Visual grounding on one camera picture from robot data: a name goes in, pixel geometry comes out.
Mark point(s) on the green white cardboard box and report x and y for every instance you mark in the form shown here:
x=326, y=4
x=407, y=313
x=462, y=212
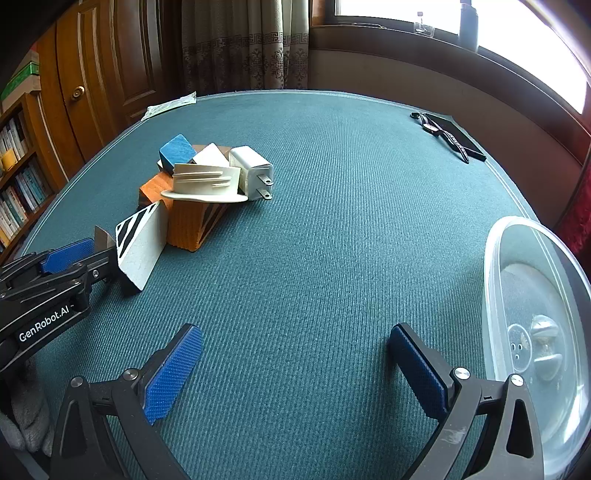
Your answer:
x=23, y=76

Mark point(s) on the window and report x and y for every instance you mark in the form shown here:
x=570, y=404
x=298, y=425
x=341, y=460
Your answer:
x=508, y=27

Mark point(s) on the orange striped block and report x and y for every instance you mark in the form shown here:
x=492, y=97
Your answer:
x=184, y=224

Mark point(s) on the black wristwatch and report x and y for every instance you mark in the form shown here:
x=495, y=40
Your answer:
x=430, y=127

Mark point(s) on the grey thermos bottle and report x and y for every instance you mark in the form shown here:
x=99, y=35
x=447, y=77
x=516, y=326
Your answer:
x=468, y=25

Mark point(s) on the white charger plug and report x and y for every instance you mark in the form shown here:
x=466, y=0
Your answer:
x=247, y=168

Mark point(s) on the black smartphone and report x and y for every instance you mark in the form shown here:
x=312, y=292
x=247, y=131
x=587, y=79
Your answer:
x=457, y=134

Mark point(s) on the wooden door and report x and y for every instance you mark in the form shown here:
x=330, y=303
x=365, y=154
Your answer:
x=115, y=60

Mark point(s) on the teal table cloth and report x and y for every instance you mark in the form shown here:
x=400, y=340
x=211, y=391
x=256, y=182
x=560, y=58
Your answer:
x=323, y=230

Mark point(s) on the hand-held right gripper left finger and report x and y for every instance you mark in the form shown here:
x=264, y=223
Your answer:
x=173, y=369

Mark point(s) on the yellow cup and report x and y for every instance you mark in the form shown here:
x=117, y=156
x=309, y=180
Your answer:
x=9, y=161

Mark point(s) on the person's left hand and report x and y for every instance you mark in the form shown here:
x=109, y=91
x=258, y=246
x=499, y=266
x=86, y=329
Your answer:
x=27, y=420

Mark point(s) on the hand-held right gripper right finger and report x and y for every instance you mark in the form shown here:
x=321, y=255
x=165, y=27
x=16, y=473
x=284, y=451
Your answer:
x=418, y=369

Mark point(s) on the beige patterned curtain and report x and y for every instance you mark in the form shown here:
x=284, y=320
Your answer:
x=240, y=46

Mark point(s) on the red curtain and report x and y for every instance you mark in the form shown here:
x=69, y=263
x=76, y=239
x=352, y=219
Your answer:
x=579, y=217

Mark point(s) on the wooden bookshelf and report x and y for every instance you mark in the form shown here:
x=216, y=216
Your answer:
x=39, y=134

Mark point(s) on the blue white brown cube block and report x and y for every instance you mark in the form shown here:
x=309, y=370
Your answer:
x=178, y=150

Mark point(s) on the row of books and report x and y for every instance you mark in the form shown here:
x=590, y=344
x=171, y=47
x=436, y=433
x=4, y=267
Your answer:
x=27, y=189
x=14, y=138

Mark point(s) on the white striped wedge block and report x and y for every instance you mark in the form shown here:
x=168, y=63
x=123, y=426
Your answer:
x=143, y=249

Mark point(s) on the brass door knob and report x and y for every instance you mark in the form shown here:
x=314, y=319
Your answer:
x=77, y=92

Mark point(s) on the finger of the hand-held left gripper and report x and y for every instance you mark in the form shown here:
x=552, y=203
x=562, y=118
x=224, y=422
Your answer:
x=64, y=256
x=99, y=272

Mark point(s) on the clear plastic bowl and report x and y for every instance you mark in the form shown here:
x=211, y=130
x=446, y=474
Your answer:
x=508, y=286

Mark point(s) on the clear glass cup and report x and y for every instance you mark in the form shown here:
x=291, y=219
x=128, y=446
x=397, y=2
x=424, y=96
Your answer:
x=429, y=31

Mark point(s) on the small glass bottle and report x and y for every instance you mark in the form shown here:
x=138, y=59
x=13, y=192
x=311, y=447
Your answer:
x=420, y=18

